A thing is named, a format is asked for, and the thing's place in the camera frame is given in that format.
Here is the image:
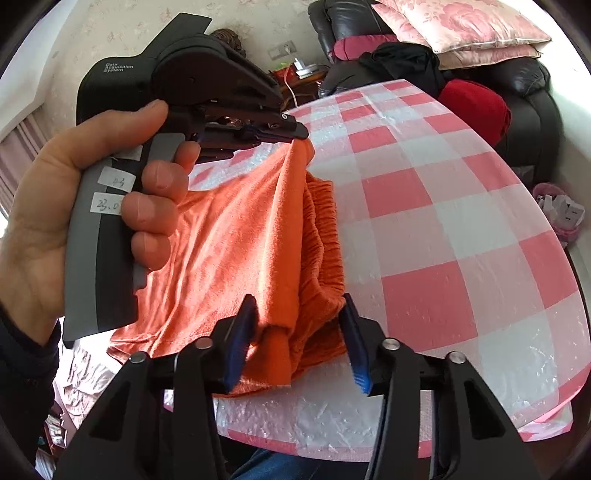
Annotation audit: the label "person's left hand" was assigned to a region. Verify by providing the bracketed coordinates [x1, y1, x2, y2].
[7, 99, 201, 347]

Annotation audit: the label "person's blue jeans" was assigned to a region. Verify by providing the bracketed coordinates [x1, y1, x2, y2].
[231, 448, 370, 480]

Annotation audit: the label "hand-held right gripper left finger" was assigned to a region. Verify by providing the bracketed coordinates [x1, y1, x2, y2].
[54, 294, 259, 480]

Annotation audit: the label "pink checked plastic tablecloth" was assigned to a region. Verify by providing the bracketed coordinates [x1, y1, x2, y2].
[161, 78, 583, 457]

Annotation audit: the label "tufted brown headboard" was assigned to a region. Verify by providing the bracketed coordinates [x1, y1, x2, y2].
[211, 28, 245, 54]

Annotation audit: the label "floral bedsheet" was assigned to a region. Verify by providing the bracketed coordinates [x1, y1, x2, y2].
[46, 339, 125, 444]

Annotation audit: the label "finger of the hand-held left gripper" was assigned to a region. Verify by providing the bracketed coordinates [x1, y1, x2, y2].
[198, 134, 265, 161]
[202, 108, 310, 141]

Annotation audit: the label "red cushion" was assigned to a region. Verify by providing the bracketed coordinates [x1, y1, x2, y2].
[438, 78, 513, 146]

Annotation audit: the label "pink curtain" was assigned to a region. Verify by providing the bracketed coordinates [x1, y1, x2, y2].
[0, 111, 47, 217]

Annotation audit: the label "orange pants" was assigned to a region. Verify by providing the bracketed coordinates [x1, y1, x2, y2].
[107, 137, 348, 398]

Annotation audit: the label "person's left forearm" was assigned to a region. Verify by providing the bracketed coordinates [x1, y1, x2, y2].
[0, 295, 63, 467]

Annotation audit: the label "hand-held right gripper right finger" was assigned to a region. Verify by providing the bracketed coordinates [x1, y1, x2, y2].
[338, 293, 541, 480]

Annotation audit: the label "wall socket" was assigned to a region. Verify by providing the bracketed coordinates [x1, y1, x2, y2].
[269, 41, 300, 60]

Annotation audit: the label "pink floral cushion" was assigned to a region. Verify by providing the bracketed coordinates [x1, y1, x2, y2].
[372, 0, 552, 55]
[436, 44, 542, 71]

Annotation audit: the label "black leather armchair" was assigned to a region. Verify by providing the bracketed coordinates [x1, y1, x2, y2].
[308, 0, 563, 171]

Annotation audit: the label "magenta cushion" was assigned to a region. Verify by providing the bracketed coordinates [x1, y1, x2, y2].
[333, 34, 393, 62]

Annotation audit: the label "pink basket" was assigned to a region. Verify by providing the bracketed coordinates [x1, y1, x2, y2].
[532, 182, 585, 243]

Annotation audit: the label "black cloth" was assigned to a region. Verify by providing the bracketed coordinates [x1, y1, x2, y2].
[358, 42, 448, 97]

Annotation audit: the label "wooden nightstand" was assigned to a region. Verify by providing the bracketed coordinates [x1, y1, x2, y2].
[272, 65, 331, 109]

